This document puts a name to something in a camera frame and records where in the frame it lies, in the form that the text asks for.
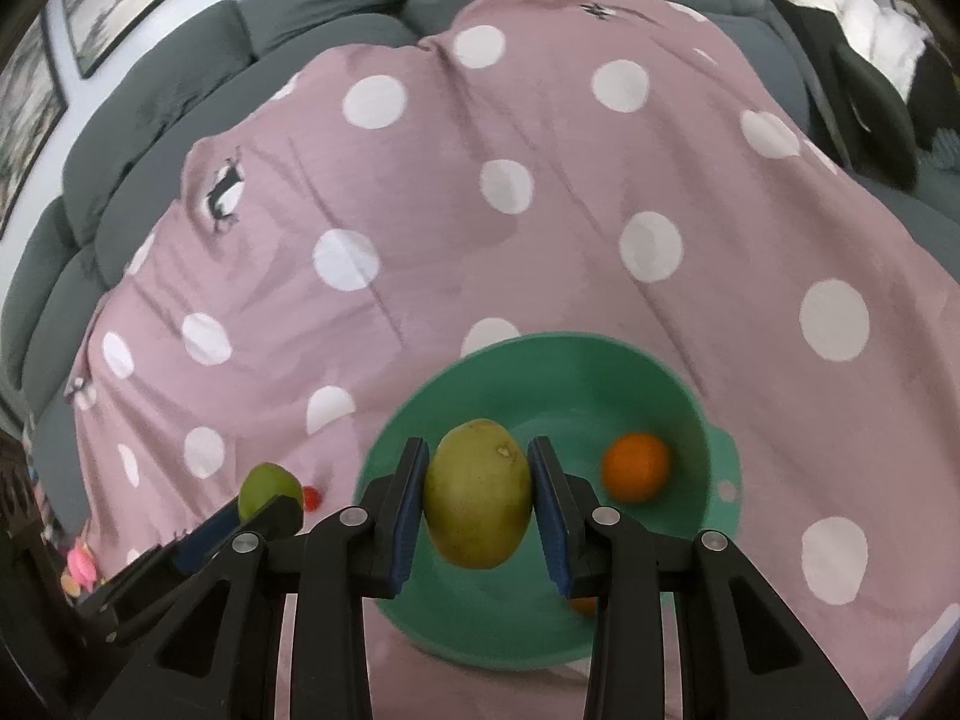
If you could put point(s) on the small red fruit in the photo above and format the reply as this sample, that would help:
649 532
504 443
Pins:
312 497

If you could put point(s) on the black cushion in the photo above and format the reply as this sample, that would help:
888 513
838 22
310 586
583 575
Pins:
862 112

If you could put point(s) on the dark wooden furniture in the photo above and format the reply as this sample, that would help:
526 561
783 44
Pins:
26 577

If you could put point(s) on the white fluffy cloth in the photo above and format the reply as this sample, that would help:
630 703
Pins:
885 30

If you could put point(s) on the grey sofa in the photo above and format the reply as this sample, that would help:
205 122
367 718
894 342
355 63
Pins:
187 45

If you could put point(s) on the pink polka-dot blanket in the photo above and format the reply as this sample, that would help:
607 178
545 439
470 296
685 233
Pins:
525 240

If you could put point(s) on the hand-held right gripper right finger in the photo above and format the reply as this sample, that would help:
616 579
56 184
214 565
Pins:
549 521

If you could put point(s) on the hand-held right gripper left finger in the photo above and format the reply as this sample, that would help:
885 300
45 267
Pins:
403 521

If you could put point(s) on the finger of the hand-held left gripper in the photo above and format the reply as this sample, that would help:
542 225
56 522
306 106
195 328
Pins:
281 514
201 540

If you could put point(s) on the green plastic bowl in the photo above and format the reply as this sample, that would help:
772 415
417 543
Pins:
525 382

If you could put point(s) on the pink plastic toy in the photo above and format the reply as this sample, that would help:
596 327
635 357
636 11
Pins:
80 568

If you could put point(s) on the yellow-green mango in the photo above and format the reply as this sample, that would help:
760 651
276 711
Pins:
478 495

